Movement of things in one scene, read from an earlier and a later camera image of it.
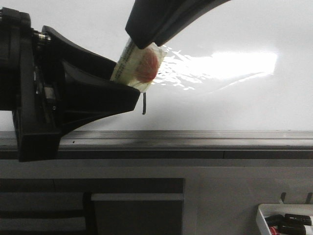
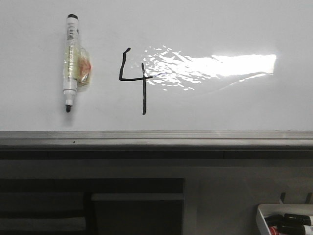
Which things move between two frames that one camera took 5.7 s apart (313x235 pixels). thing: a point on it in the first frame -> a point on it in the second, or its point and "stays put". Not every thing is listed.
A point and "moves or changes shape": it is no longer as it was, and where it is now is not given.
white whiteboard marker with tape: (138, 68) moves or changes shape
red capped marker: (273, 231) stays put
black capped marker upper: (297, 219) stays put
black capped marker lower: (287, 230) stays put
